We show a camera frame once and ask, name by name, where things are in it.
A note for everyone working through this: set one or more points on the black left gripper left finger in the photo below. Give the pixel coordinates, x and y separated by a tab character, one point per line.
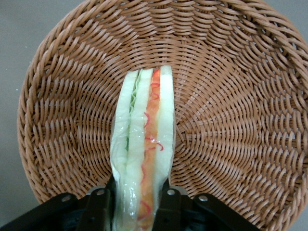
98	207

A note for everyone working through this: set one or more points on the round brown wicker basket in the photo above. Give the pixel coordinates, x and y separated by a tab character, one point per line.
228	120

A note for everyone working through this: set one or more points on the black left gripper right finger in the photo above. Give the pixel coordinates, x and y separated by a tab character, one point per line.
170	209

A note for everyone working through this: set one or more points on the plastic-wrapped triangle sandwich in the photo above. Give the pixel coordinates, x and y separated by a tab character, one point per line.
142	144

